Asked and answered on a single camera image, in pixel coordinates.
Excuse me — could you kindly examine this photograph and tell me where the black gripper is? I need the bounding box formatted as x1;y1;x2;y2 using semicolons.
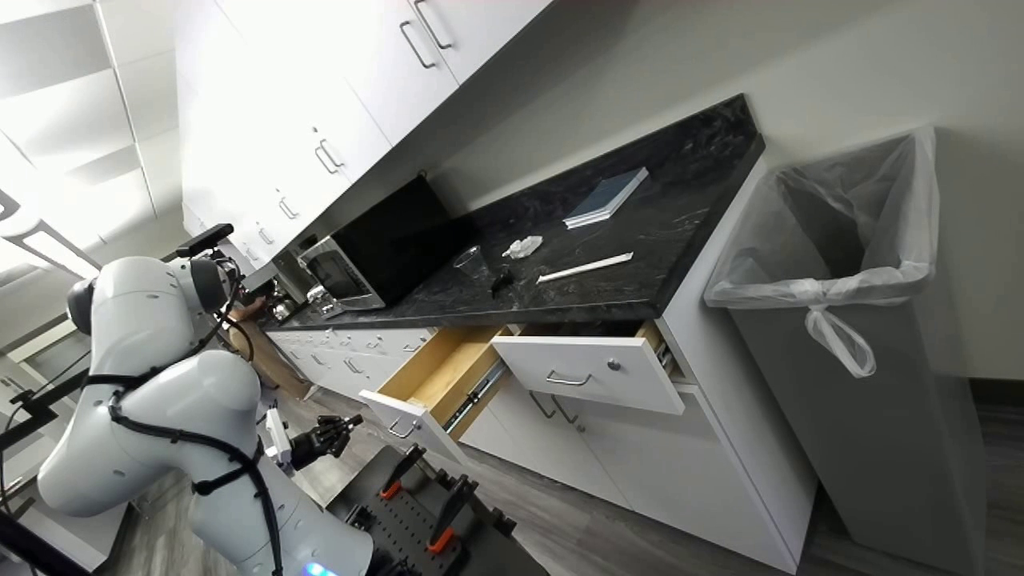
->
288;408;369;474

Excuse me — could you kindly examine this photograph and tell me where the white closed drawer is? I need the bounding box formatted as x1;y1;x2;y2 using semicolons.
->
266;326;435;403

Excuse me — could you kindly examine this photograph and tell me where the white drawer, empty wood interior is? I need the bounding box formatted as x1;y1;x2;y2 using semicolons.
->
358;324;508;443

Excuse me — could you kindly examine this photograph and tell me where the white drawer with lock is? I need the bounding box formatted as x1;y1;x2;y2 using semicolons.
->
489;319;688;419

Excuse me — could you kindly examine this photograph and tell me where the dark grey mounting platform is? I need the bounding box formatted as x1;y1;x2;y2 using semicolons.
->
317;446;523;576

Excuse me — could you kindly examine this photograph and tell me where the white lower cabinet door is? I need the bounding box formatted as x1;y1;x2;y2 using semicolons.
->
458;375;602;497
539;385;804;576

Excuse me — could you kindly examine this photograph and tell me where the white cabinet door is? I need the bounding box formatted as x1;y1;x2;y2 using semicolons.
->
458;375;602;497
539;385;804;576
234;0;396;204
173;0;346;252
298;0;464;155
408;0;557;85

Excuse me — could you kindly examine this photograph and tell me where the black microwave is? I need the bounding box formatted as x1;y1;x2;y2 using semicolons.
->
268;173;484;324

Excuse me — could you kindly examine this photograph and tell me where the crumpled white paper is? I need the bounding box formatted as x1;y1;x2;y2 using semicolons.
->
500;234;547;261

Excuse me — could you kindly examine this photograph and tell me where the white stick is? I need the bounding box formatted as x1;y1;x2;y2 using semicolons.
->
535;248;636;288

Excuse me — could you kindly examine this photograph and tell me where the blue book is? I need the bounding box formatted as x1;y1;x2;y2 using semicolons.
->
560;162;652;234

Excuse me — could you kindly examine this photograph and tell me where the white upper cabinet door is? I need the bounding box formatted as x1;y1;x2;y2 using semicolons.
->
173;0;346;252
408;0;557;85
234;0;396;204
298;0;464;155

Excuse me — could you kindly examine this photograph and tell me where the grey trash bin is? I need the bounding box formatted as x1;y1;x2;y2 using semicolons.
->
699;126;987;576

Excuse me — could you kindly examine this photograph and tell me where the black clamp, orange handle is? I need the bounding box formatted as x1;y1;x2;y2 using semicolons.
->
421;471;478;560
373;446;433;507

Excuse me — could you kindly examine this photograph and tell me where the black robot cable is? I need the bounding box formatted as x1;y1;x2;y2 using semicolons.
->
81;299;288;576

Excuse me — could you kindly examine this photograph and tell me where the black metal frame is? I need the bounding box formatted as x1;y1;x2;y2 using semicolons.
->
0;365;93;576

